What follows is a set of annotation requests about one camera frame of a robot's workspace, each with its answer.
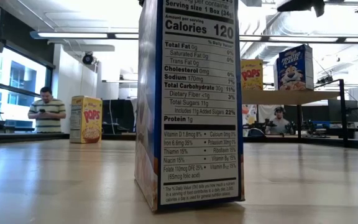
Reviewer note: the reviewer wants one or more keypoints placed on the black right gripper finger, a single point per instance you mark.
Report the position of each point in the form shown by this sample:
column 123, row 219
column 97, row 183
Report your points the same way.
column 297, row 5

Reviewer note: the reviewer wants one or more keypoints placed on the blue Frosted Flakes cereal box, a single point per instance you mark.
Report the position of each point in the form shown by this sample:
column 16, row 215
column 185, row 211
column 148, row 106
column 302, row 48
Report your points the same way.
column 295, row 68
column 276, row 74
column 197, row 93

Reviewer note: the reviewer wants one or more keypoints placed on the yellow Pops cereal box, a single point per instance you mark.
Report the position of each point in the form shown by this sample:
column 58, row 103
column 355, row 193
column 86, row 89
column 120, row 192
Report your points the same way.
column 252, row 74
column 87, row 121

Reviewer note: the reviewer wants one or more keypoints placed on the black ceiling track light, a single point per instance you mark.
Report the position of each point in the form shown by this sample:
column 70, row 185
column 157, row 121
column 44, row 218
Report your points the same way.
column 325, row 80

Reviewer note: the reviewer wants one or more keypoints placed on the plain white hanging cloth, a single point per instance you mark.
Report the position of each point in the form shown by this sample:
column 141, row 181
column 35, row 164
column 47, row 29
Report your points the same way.
column 263, row 110

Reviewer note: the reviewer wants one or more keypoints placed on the white floral hanging cloth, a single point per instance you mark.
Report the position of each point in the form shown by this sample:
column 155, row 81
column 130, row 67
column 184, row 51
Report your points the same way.
column 250, row 115

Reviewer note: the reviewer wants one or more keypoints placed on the person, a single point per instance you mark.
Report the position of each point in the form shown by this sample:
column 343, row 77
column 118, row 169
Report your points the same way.
column 47, row 115
column 279, row 124

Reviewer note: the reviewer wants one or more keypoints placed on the dark dome-shaped object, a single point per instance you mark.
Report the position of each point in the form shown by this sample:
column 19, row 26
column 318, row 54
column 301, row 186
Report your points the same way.
column 256, row 133

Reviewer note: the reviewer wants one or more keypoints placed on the overhead light bar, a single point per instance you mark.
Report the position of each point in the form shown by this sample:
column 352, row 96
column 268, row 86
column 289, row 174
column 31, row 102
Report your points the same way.
column 73, row 35

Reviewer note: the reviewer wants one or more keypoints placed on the large glass window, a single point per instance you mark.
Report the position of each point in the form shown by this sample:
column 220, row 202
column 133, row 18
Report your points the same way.
column 20, row 77

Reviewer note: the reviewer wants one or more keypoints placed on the wooden shelf with black frame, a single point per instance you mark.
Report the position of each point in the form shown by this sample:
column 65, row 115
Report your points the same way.
column 291, row 97

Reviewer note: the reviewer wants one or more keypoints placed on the black dome ceiling camera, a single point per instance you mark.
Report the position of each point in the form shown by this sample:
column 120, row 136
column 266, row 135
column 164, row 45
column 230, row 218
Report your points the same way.
column 88, row 59

